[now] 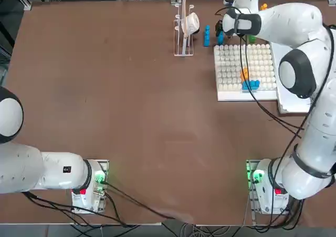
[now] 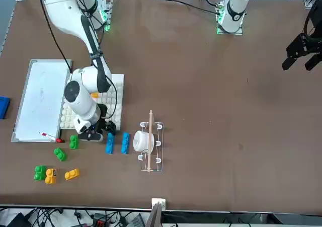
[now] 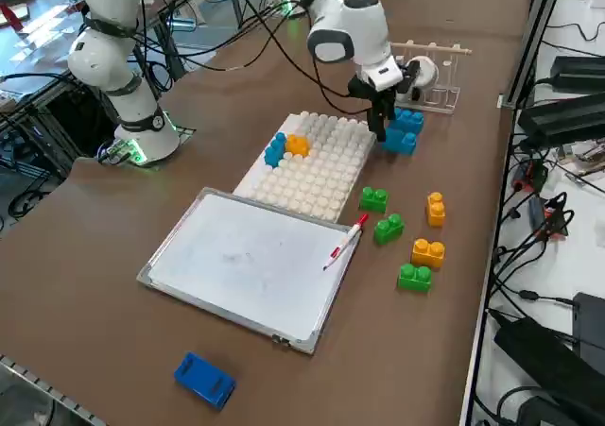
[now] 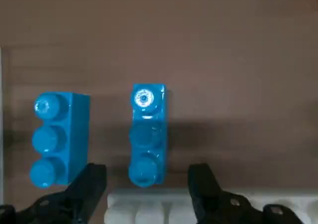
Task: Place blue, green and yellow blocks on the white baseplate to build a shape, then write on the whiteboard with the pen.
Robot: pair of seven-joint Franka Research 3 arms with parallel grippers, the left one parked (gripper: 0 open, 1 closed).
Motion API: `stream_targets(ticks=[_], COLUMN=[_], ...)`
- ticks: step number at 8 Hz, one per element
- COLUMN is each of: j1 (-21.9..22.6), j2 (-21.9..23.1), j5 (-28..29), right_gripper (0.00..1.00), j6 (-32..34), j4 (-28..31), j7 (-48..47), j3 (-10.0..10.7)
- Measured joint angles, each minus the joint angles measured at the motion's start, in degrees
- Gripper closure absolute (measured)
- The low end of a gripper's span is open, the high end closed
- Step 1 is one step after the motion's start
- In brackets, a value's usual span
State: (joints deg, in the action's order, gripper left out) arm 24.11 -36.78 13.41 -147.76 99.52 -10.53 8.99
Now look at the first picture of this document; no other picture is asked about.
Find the blue three-stud toy block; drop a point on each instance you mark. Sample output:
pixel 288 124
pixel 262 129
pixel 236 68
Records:
pixel 250 86
pixel 221 38
pixel 207 36

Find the yellow two-stud toy block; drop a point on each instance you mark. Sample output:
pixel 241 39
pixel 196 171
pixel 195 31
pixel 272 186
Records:
pixel 263 6
pixel 244 74

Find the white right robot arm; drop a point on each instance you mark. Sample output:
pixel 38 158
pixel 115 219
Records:
pixel 288 21

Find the metal-framed whiteboard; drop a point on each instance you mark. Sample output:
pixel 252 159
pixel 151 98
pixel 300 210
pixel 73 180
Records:
pixel 291 105

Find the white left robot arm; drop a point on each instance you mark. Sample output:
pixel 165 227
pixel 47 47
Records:
pixel 52 171

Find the wooden rack rod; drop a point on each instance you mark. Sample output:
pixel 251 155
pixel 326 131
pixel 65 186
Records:
pixel 184 11

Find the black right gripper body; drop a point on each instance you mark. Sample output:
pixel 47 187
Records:
pixel 220 26

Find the white studded baseplate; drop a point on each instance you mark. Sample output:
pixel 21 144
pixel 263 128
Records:
pixel 228 68

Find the green two-stud toy block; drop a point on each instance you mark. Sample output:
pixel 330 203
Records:
pixel 252 39

